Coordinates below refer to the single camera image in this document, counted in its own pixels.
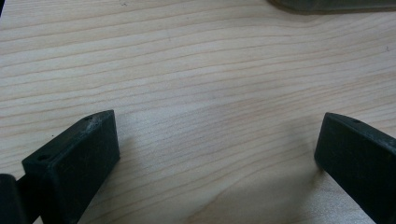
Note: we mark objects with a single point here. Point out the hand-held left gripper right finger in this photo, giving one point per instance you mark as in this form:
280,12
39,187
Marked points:
358,165

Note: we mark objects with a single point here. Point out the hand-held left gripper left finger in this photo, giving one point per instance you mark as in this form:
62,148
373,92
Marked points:
74,168

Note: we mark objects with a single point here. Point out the clear brown storage box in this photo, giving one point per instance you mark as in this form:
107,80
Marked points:
330,5

